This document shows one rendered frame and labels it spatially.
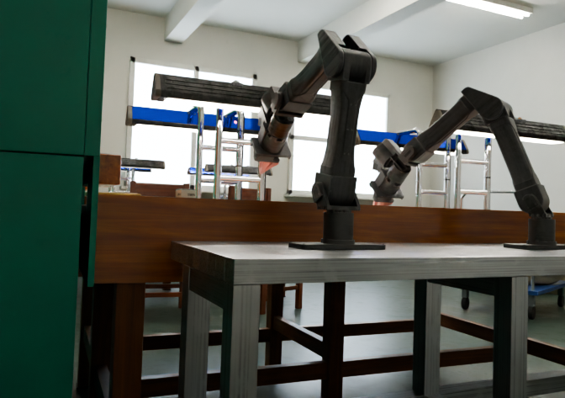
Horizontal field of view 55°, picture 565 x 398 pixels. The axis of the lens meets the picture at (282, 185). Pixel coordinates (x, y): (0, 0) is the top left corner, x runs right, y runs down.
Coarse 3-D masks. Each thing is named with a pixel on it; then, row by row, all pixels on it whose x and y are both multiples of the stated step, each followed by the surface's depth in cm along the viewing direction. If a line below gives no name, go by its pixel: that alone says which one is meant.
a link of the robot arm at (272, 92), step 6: (270, 90) 142; (276, 90) 140; (264, 96) 143; (270, 96) 141; (276, 96) 132; (282, 96) 131; (264, 102) 142; (270, 102) 140; (276, 102) 131; (264, 108) 142; (270, 108) 139; (276, 108) 132; (276, 114) 134; (282, 114) 134; (288, 114) 135; (294, 114) 136; (300, 114) 137
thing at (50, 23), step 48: (0, 0) 103; (48, 0) 106; (96, 0) 110; (0, 48) 103; (48, 48) 106; (96, 48) 109; (0, 96) 102; (48, 96) 106; (96, 96) 109; (0, 144) 102; (48, 144) 106; (96, 144) 109
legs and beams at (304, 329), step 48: (96, 288) 167; (144, 288) 117; (336, 288) 200; (96, 336) 166; (144, 336) 229; (288, 336) 234; (336, 336) 199; (480, 336) 246; (96, 384) 159; (144, 384) 173; (336, 384) 199
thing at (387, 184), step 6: (384, 180) 166; (372, 186) 168; (384, 186) 166; (390, 186) 165; (396, 186) 165; (378, 192) 167; (384, 192) 167; (390, 192) 167; (396, 192) 170; (402, 192) 171; (396, 198) 169; (402, 198) 169
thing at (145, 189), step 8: (136, 184) 386; (144, 184) 388; (152, 184) 390; (160, 184) 392; (168, 184) 394; (184, 184) 397; (136, 192) 386; (144, 192) 388; (152, 192) 390; (160, 192) 392; (168, 192) 394; (152, 288) 388; (160, 288) 390; (168, 288) 392; (152, 296) 351; (160, 296) 353; (168, 296) 354; (176, 296) 356
